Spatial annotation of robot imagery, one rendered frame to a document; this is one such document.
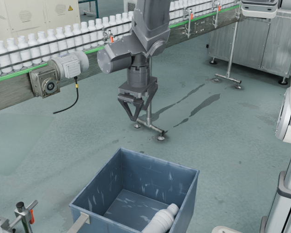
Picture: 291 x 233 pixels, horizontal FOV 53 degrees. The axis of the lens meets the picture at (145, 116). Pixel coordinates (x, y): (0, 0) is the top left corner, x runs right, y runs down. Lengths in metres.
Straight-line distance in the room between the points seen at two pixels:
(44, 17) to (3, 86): 2.75
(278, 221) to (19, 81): 1.42
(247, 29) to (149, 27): 3.58
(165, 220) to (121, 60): 0.61
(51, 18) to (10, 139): 2.04
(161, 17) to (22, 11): 3.72
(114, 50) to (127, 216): 0.70
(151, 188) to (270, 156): 1.75
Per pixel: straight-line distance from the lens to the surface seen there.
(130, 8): 6.40
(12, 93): 1.78
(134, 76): 0.72
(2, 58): 1.74
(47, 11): 4.42
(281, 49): 4.02
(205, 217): 2.15
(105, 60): 0.67
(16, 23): 4.24
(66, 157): 2.64
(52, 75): 1.73
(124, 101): 0.74
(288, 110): 0.88
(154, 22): 0.59
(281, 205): 1.10
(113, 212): 1.18
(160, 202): 1.21
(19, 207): 0.75
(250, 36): 4.14
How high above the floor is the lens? 1.63
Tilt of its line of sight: 32 degrees down
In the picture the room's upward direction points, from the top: straight up
